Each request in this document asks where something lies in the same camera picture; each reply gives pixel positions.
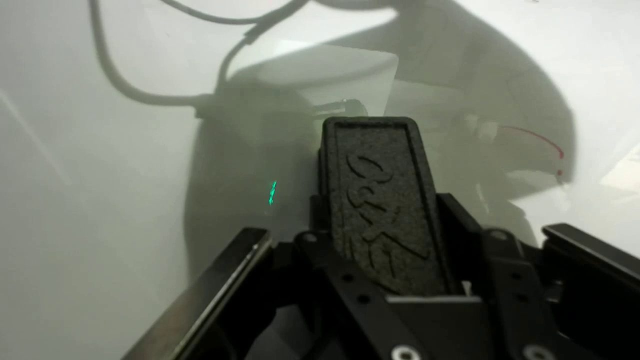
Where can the black whiteboard duster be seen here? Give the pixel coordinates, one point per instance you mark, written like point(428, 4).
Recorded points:
point(383, 200)

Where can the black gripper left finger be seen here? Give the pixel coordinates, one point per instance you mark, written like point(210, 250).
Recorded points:
point(207, 300)

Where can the large white whiteboard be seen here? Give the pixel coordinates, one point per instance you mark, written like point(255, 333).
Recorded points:
point(101, 133)

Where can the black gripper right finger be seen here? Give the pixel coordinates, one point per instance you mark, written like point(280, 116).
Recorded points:
point(593, 250)

